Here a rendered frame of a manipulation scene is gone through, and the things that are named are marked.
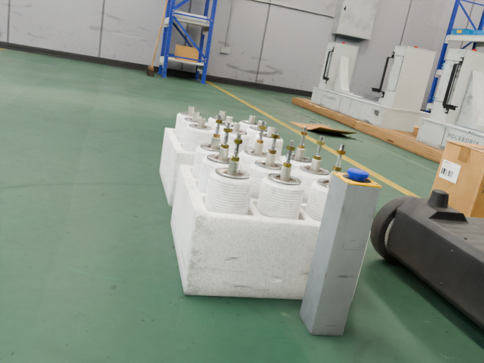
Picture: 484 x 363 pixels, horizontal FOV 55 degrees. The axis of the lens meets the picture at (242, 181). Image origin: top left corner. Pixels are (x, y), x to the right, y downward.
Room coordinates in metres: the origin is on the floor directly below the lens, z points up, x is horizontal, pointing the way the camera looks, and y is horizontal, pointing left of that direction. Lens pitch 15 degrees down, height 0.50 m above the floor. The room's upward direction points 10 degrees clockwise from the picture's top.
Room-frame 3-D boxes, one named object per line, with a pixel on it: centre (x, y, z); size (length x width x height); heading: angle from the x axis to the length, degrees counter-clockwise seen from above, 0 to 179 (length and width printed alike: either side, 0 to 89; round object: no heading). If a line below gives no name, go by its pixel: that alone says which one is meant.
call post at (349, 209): (0.84, -0.21, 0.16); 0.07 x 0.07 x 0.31; 15
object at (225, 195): (0.96, 0.02, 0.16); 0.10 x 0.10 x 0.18
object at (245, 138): (1.50, 0.05, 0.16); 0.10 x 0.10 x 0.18
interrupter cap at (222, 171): (0.96, 0.02, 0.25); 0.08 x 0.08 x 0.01
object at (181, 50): (6.85, 1.11, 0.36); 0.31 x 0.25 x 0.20; 108
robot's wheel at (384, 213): (1.26, -0.48, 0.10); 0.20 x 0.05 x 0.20; 108
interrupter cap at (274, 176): (0.99, -0.09, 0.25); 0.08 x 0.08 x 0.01
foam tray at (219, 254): (1.10, -0.06, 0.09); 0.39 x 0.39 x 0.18; 15
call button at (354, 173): (0.84, -0.21, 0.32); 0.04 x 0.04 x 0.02
